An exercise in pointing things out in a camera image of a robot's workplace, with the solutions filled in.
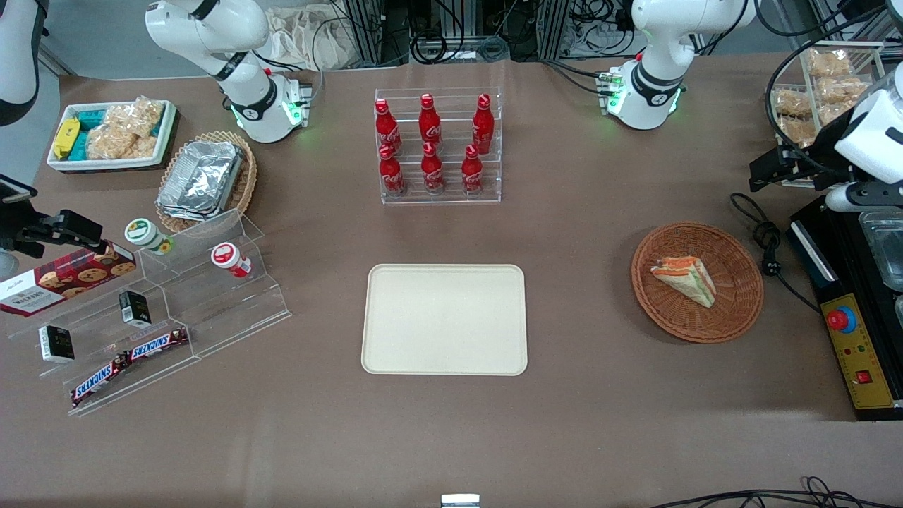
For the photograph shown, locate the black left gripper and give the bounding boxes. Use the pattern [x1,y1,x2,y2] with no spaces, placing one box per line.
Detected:
[749,133,859,193]

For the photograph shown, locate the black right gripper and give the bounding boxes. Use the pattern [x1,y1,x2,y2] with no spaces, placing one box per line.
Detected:
[0,210,106,259]

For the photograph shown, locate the wrapped triangle sandwich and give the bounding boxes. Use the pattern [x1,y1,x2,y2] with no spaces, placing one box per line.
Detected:
[650,256,717,309]

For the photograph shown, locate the round brown wicker basket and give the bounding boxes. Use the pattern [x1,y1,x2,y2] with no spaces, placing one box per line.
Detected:
[631,223,765,344]

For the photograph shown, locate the oval brown wicker basket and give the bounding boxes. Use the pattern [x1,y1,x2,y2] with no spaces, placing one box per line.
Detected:
[155,131,258,234]

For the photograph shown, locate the beige rectangular serving tray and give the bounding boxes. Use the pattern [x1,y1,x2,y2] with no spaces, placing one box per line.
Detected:
[361,264,528,376]

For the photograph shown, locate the clear bag of rice crackers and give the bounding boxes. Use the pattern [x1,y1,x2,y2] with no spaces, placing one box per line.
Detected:
[806,48,854,78]
[779,116,820,147]
[85,96,165,161]
[816,75,870,107]
[773,89,813,118]

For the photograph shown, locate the red Walkers cookie box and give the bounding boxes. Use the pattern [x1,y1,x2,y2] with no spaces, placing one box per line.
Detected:
[0,243,138,318]

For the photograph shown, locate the green lid yogurt cup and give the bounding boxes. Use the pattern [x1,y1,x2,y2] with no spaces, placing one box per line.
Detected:
[125,218,175,255]

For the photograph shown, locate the white rectangular plastic bin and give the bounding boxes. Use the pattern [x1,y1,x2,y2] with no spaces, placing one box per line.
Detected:
[47,99,178,173]

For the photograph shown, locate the yellow snack packet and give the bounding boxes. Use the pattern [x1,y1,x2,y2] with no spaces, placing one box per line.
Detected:
[53,119,81,160]

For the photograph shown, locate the small black carton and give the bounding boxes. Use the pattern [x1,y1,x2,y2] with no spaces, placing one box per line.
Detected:
[38,325,76,364]
[118,290,152,329]

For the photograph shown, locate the teal snack packet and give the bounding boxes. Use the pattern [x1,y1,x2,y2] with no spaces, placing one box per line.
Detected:
[73,109,108,161]

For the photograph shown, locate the stacked aluminium foil containers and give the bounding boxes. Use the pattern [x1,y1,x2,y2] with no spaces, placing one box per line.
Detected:
[156,140,245,224]

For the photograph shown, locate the Snickers chocolate bar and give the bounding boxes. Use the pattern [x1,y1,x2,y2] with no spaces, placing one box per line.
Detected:
[125,327,190,363]
[70,356,131,409]

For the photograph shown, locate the clear plastic food container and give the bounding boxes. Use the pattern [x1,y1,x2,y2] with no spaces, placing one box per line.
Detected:
[859,211,903,291]

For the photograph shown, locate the red lid yogurt cup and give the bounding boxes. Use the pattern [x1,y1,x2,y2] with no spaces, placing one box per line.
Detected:
[210,242,253,279]

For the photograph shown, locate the clear acrylic stepped display shelf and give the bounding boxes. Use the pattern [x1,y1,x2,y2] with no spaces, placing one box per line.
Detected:
[7,208,293,418]

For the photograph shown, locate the black machine with yellow panel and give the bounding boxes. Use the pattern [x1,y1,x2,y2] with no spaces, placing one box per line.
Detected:
[786,194,903,423]

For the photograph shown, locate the white cloth bag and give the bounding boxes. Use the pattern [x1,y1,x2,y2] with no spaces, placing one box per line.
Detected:
[262,6,355,72]

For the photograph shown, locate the red Coca-Cola bottle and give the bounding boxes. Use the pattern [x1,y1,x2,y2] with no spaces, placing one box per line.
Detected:
[461,145,485,195]
[421,142,446,195]
[472,94,495,155]
[419,94,442,147]
[379,145,406,197]
[375,99,402,155]

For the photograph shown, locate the clear acrylic bottle rack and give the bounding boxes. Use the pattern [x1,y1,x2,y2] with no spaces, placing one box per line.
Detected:
[375,87,502,206]

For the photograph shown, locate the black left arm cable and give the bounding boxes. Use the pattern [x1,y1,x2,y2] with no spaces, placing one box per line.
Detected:
[764,0,903,179]

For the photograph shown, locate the black power cable with plug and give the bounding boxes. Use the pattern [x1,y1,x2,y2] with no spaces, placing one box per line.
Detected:
[729,192,823,315]

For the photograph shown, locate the black left base cable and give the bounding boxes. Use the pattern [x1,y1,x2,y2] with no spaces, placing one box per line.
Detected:
[542,59,609,97]

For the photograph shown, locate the black floor cable bundle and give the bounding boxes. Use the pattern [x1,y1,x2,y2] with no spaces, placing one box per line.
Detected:
[648,476,903,508]

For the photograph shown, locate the coiled black background cable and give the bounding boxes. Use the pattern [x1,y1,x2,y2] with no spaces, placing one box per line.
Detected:
[408,27,454,66]

